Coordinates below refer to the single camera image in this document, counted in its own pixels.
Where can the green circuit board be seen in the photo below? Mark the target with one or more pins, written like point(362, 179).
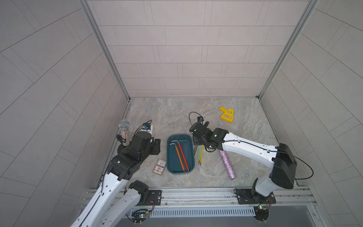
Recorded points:
point(261, 213)
point(139, 216)

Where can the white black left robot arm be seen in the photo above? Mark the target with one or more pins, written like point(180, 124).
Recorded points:
point(100, 212)

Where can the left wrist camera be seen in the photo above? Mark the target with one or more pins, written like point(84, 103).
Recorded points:
point(147, 127)

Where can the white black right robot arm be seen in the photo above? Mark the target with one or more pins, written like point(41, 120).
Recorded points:
point(279, 159)

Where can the purple glitter microphone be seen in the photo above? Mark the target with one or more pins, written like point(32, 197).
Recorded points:
point(227, 164)

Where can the yellow plastic triangle tool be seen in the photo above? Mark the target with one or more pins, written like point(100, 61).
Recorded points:
point(227, 114)

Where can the aluminium front rail frame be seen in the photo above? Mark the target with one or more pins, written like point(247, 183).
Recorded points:
point(218, 202)

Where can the yellow-handled hex key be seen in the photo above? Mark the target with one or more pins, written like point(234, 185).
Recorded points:
point(202, 147)

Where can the red-handled hex key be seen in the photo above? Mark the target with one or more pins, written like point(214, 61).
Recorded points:
point(182, 154)

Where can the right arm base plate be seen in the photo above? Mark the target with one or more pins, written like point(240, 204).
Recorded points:
point(245, 196)

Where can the small clear card packet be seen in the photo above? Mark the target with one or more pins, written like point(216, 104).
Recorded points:
point(159, 167)

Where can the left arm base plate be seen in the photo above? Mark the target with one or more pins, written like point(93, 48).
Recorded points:
point(153, 197)

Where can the right green circuit board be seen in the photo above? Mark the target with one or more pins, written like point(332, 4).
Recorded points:
point(261, 213)

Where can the orange-handled hex key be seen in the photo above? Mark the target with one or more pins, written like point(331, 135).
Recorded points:
point(174, 160)

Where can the left green circuit board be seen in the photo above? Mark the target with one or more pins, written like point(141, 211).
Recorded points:
point(139, 216)

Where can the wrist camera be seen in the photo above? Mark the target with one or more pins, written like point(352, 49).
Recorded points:
point(200, 119)
point(147, 127)

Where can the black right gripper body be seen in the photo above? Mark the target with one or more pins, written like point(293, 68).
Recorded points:
point(197, 140)

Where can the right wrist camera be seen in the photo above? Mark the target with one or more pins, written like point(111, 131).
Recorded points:
point(200, 119)

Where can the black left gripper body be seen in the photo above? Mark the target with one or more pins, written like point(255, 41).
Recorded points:
point(153, 148)

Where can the teal plastic storage box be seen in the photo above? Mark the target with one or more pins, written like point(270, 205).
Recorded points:
point(187, 146)

